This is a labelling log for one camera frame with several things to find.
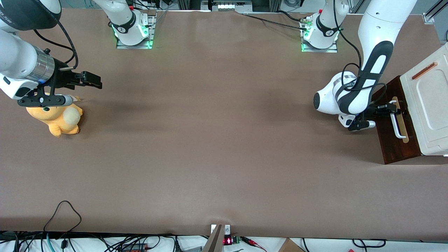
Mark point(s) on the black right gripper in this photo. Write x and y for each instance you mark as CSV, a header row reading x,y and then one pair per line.
x,y
63,79

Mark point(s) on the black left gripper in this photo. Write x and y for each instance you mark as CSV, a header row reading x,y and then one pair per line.
x,y
378,111

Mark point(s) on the dark wood drawer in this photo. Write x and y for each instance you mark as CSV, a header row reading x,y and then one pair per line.
x,y
388,147

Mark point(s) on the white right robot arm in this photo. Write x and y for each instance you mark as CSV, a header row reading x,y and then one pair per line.
x,y
17,59

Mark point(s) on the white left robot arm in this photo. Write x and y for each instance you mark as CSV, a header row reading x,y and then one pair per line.
x,y
378,21

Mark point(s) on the white-topped dark wood cabinet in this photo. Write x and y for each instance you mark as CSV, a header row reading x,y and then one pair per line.
x,y
430,105

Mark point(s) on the orange strip on cabinet lid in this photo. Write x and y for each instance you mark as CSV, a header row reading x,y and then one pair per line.
x,y
424,71

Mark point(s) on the orange plush toy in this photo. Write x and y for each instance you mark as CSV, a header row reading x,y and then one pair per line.
x,y
57,119

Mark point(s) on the white lit device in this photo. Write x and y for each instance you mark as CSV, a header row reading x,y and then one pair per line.
x,y
227,6

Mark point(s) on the cardboard piece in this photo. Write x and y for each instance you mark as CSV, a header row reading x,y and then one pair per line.
x,y
290,246

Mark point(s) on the red clip leads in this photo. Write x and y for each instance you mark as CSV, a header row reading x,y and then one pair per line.
x,y
253,243

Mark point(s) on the wooden bar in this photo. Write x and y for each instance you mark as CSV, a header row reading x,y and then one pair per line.
x,y
214,241

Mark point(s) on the circuit board with red display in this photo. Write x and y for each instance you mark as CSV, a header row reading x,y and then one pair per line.
x,y
231,240

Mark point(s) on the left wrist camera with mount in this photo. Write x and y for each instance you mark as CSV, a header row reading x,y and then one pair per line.
x,y
362,125

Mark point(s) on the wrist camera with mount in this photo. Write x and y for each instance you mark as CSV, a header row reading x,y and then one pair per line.
x,y
362,125
45,100

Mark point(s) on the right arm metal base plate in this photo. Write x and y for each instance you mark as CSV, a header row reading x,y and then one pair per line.
x,y
122,44

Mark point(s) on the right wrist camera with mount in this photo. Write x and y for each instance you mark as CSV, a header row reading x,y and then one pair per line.
x,y
45,100

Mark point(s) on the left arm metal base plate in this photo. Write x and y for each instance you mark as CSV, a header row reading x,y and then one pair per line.
x,y
332,50

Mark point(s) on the aluminium profile rail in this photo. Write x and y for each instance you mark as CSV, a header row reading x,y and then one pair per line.
x,y
429,16

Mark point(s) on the white metal bracket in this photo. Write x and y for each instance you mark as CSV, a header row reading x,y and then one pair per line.
x,y
227,229

